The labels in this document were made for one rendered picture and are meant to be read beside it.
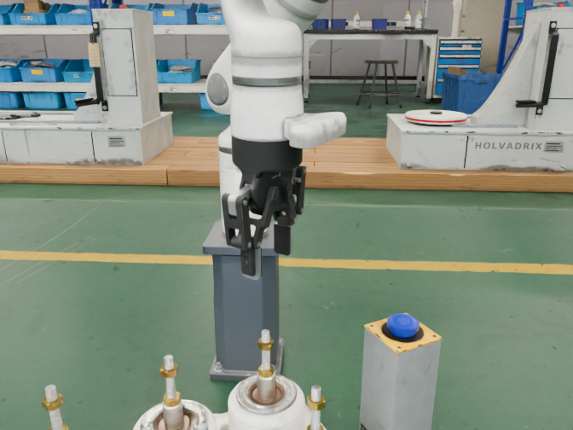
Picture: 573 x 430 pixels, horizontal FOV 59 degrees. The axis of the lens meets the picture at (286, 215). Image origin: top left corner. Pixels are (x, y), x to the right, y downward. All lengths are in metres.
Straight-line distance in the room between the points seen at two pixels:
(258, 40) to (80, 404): 0.83
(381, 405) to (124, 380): 0.61
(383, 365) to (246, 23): 0.43
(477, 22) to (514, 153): 4.28
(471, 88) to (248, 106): 4.46
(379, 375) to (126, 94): 2.15
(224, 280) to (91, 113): 1.95
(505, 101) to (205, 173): 1.48
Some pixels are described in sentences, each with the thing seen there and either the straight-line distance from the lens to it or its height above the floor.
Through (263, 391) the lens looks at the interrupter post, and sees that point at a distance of 0.66.
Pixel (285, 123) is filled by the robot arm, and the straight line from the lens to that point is 0.50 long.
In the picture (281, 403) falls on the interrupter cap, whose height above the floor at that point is 0.25.
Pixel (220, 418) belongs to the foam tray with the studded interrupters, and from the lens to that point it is 0.75.
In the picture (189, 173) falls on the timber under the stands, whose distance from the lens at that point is 2.47.
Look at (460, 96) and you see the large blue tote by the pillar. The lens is 4.89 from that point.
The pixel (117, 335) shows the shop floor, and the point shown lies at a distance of 1.31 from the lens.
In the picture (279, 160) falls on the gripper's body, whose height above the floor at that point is 0.55.
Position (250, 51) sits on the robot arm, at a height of 0.66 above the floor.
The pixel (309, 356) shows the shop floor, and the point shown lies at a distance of 1.18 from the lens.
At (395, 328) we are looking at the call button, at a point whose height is 0.33.
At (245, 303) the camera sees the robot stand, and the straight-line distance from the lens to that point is 1.02.
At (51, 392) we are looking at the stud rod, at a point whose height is 0.34.
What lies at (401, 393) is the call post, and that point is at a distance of 0.69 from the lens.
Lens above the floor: 0.67
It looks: 19 degrees down
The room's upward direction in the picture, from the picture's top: straight up
